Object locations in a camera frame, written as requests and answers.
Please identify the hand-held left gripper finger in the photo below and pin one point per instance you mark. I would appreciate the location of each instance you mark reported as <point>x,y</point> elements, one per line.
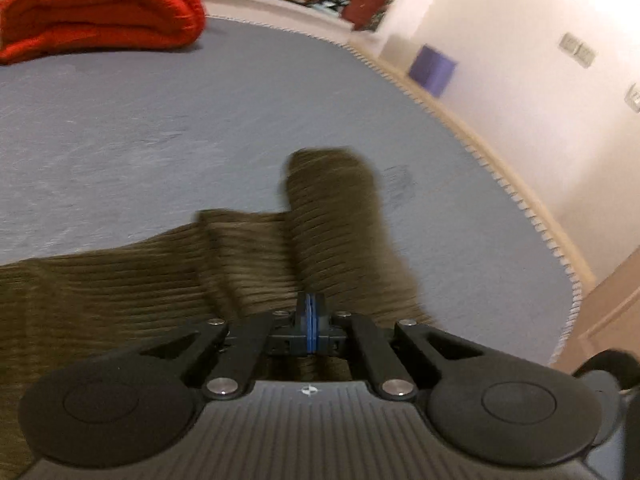
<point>306,321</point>
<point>316,321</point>

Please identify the blue-grey bed mattress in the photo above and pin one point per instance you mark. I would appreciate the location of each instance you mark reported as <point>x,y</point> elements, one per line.
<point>150,135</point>

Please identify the purple box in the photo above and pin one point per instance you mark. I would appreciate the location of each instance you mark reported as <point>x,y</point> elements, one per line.
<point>432,70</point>

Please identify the dark red cushion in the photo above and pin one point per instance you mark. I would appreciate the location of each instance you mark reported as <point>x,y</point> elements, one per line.
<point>370,2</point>

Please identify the red folded blanket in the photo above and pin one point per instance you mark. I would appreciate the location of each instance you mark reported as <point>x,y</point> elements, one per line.
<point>95,5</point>

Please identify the wall switch plate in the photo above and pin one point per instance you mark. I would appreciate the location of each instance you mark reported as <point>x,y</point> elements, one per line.
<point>577,49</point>
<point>634,97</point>

